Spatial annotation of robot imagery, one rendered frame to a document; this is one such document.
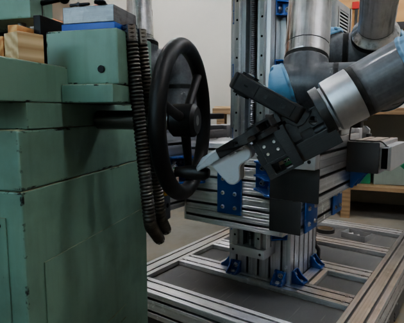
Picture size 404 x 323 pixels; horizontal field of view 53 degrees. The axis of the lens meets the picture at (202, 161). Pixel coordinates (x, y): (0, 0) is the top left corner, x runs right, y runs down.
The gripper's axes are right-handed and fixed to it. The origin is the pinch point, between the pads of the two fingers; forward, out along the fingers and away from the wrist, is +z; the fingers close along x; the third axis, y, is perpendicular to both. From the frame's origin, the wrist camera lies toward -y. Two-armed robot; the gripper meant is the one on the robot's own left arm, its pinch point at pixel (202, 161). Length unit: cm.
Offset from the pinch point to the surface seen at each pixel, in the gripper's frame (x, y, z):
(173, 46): 2.1, -18.3, -4.4
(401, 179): 281, 80, -49
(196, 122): 9.2, -6.9, 0.2
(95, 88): -1.7, -18.5, 9.2
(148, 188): 5.1, -0.7, 12.6
